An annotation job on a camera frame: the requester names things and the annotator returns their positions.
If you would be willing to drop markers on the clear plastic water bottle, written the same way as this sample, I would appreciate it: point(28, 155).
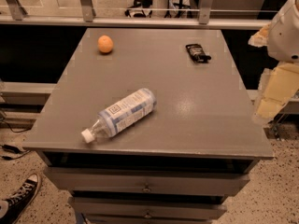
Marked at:
point(119, 116)

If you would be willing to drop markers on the orange fruit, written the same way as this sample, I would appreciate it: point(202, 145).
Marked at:
point(105, 44)

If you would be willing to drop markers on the black rxbar chocolate wrapper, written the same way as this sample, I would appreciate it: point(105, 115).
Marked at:
point(197, 53)

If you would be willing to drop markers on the grey drawer cabinet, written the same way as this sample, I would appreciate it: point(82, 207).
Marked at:
point(179, 163)

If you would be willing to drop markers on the metal railing frame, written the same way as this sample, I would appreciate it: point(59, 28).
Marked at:
point(204, 14)

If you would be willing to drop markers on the black office chair base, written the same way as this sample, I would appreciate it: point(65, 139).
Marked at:
point(139, 9)

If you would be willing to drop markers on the black canvas sneaker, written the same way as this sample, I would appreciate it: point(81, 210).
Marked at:
point(12, 207)

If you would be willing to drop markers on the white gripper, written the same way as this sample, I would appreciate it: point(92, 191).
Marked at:
point(286, 36)

